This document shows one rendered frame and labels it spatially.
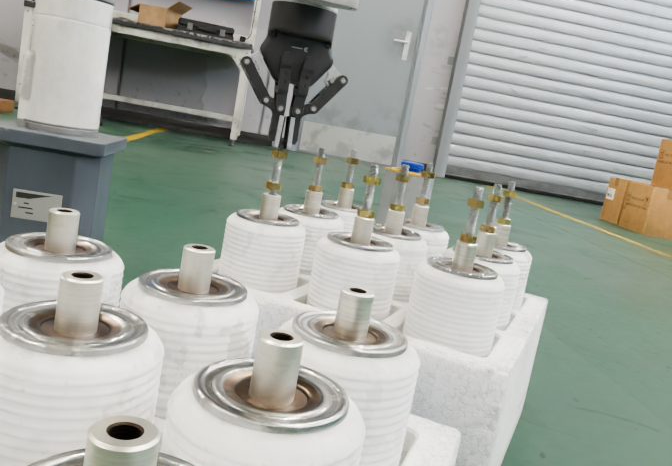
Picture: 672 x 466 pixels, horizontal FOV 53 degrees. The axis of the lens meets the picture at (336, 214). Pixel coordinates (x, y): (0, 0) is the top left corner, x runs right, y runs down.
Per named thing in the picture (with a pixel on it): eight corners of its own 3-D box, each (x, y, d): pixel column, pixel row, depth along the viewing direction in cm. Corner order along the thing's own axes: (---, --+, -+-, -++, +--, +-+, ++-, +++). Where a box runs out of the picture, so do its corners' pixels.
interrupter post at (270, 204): (266, 218, 82) (271, 192, 82) (281, 223, 81) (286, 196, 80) (253, 219, 80) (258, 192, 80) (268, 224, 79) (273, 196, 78)
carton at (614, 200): (639, 225, 471) (649, 183, 466) (658, 232, 447) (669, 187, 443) (599, 218, 467) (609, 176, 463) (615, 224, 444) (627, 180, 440)
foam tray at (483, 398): (146, 415, 80) (168, 269, 77) (293, 337, 116) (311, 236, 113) (468, 548, 66) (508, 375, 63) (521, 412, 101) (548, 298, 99)
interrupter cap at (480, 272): (475, 266, 77) (476, 260, 76) (510, 285, 69) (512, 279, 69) (414, 259, 74) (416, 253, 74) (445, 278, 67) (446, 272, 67)
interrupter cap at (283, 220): (264, 213, 86) (265, 208, 86) (311, 228, 81) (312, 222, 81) (222, 214, 79) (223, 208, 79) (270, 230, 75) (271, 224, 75)
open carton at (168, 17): (141, 28, 540) (145, 0, 537) (188, 37, 536) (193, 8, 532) (125, 22, 510) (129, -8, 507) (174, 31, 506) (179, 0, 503)
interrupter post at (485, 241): (489, 261, 81) (495, 235, 81) (470, 256, 82) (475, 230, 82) (493, 259, 83) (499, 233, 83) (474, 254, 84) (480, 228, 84)
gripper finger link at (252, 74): (246, 54, 78) (274, 98, 79) (233, 63, 77) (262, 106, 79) (248, 53, 75) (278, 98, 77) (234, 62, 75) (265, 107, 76)
